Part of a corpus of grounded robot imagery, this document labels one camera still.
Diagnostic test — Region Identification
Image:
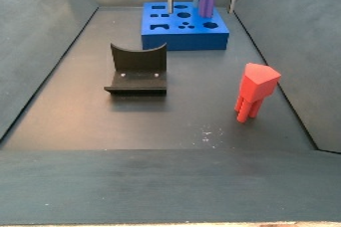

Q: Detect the red three prong block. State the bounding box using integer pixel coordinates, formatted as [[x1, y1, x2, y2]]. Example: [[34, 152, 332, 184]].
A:
[[234, 63, 281, 122]]

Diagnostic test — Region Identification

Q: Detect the blue shape sorter board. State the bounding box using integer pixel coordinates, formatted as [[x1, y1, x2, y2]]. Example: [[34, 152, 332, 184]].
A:
[[142, 2, 229, 51]]

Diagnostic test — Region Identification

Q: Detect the black curved holder stand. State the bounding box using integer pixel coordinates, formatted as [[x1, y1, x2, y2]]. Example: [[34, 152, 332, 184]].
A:
[[104, 45, 167, 95]]

